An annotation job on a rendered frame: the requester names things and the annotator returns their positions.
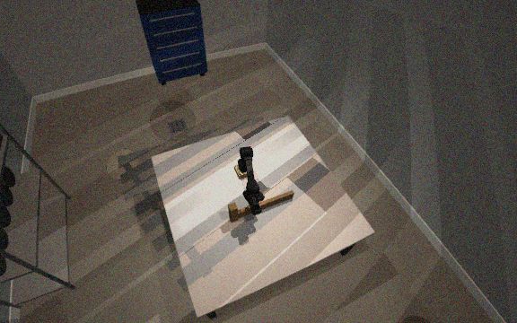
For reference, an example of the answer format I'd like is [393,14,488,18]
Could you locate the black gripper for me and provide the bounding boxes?
[242,190,262,215]

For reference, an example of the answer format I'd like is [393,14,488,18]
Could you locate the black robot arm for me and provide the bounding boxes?
[238,146,265,210]

